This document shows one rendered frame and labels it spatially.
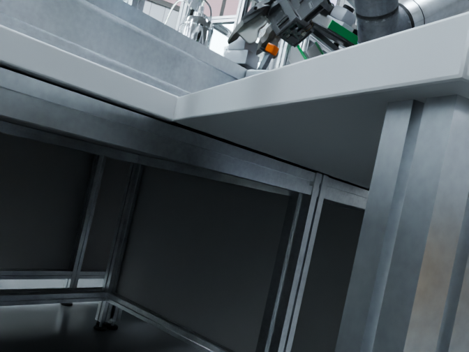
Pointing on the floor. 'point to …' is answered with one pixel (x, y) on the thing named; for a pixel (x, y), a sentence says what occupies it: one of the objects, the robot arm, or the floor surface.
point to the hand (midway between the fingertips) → (242, 44)
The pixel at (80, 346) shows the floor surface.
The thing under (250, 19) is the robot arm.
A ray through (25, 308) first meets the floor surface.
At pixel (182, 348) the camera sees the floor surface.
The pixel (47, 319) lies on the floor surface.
